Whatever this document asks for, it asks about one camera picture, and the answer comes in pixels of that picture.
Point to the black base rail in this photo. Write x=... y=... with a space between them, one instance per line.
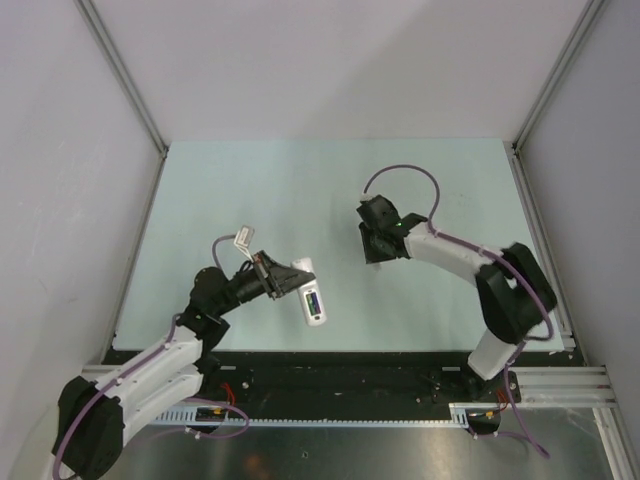
x=340 y=388

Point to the green battery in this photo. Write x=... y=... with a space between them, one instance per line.
x=310 y=305

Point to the white remote control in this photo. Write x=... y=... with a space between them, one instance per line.
x=306 y=265

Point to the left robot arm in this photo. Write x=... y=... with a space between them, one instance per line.
x=98 y=418

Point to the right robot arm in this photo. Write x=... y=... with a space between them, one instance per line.
x=514 y=294

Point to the blue battery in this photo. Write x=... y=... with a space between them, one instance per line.
x=317 y=303

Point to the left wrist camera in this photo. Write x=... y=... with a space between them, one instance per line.
x=243 y=237

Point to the aluminium frame post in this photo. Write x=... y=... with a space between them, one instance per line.
x=569 y=53
x=114 y=59

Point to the right aluminium frame post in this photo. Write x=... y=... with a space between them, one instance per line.
x=569 y=53

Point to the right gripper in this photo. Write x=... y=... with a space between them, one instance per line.
x=370 y=255

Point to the left aluminium frame post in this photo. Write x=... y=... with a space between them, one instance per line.
x=114 y=59

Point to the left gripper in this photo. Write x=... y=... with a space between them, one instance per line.
x=272 y=271

